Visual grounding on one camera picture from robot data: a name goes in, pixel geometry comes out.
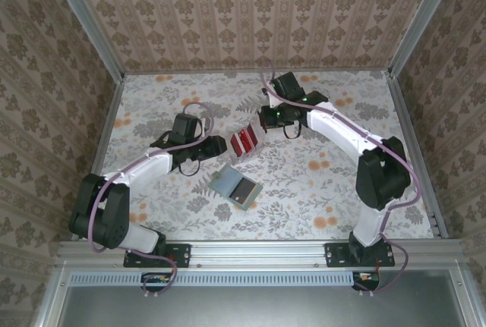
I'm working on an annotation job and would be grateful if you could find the black connector board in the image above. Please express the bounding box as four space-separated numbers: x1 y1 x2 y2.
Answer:
140 272 172 292
352 272 380 291

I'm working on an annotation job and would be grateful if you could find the thin black left cable loop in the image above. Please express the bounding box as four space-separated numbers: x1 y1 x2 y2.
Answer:
178 158 201 177

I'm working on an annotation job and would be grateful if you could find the aluminium side rail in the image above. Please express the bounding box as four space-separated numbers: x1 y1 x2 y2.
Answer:
389 72 447 241
74 74 126 243

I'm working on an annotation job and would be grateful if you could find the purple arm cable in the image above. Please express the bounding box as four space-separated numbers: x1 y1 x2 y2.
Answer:
260 64 421 294
86 102 213 300

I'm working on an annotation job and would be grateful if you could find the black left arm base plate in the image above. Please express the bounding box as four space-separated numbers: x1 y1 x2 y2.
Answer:
123 242 191 269

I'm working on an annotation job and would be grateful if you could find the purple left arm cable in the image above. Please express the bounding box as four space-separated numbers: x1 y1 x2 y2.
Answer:
86 102 213 300

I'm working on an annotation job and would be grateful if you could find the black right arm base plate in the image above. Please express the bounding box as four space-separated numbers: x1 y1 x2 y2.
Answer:
325 242 396 269

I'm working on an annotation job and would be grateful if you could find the dark grey credit card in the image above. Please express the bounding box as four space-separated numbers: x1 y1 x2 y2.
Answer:
229 179 255 207

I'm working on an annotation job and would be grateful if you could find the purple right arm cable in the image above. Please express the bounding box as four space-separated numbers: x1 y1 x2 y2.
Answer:
260 64 421 294

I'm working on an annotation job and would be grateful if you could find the grey metal panel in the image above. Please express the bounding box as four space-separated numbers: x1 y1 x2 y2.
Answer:
60 269 469 327

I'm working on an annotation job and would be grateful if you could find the thin black cable loop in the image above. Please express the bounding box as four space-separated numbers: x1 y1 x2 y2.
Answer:
282 120 305 140
178 158 201 177

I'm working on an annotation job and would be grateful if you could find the thin black right cable loop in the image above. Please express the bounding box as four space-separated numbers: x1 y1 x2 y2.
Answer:
282 120 305 140

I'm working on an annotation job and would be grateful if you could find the aluminium mounting rail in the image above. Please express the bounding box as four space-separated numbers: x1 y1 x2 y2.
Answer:
56 239 466 271

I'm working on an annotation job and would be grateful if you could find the pale green card holder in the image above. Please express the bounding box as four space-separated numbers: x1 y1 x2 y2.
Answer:
207 163 258 213

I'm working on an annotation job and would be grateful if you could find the white slotted cable duct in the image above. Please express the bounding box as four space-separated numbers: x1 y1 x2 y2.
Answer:
70 270 356 286

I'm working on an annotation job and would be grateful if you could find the aluminium frame post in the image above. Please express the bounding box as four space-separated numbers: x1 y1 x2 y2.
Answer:
389 0 466 77
44 0 126 80

